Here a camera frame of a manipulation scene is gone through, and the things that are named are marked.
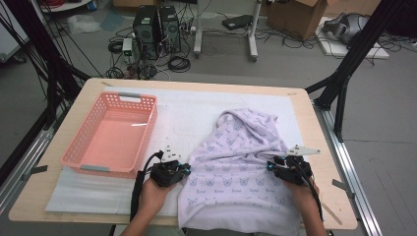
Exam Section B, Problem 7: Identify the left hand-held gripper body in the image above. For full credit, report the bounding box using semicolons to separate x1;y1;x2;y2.
149;144;190;189

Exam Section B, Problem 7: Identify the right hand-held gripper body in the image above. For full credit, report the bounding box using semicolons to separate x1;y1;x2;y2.
273;145;322;187

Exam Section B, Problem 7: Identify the lilac printed towel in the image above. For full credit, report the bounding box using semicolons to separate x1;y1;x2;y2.
177;107;303;236

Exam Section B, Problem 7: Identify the pink plastic basket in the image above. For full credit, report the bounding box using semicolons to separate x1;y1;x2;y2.
59;91;159;180

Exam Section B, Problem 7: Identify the person's right hand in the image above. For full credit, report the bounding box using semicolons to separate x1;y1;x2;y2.
283;178;322;214

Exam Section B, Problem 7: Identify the person's left hand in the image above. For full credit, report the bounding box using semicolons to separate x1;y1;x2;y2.
139;178;180;220

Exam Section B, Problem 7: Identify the white grid mat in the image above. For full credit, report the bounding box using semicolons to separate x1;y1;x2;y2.
44;86;304;217

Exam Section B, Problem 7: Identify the thin wooden stick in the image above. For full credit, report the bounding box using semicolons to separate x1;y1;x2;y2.
321;201;343;226

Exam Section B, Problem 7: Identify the white foam board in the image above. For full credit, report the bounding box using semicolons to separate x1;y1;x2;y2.
316;16;390;60

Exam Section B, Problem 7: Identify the white power adapter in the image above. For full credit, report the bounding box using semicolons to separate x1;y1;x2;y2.
121;37;134;63

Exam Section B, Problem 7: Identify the white-legged desk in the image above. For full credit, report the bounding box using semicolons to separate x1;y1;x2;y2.
193;0;264;63

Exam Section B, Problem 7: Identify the narrow black computer tower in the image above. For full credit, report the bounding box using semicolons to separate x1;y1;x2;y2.
158;5;182;53

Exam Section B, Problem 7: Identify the wide black computer tower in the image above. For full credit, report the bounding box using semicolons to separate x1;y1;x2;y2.
132;4;161;61

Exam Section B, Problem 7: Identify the open cardboard box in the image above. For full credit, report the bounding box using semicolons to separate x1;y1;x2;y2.
266;0;328;41

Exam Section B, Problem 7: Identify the black flat device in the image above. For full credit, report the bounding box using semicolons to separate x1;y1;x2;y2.
221;14;254;31

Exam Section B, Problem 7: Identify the grey rounded device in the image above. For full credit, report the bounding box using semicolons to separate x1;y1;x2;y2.
323;12;370;45

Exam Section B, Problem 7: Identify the large cardboard carton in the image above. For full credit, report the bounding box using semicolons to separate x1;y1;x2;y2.
323;0;383;18

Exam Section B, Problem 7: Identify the clear plastic bag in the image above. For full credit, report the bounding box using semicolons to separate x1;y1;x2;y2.
67;13;101;35

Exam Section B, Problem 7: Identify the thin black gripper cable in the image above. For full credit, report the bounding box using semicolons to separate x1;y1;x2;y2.
294;156;324;221

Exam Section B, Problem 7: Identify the thick black sleeved cable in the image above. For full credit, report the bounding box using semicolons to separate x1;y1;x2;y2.
129;150;165;222

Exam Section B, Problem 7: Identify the grey table bracket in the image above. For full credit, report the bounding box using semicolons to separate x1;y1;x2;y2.
331;178;356;200
21;164;48;181

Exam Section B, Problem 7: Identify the aluminium rail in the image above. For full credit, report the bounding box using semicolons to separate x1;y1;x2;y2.
313;101;383;236
0;107;55;214

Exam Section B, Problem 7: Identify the coiled black cable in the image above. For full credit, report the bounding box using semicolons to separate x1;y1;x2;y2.
167;55;192;74

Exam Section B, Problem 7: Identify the black frame post with cables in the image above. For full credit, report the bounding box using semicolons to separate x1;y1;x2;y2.
0;0;91;129

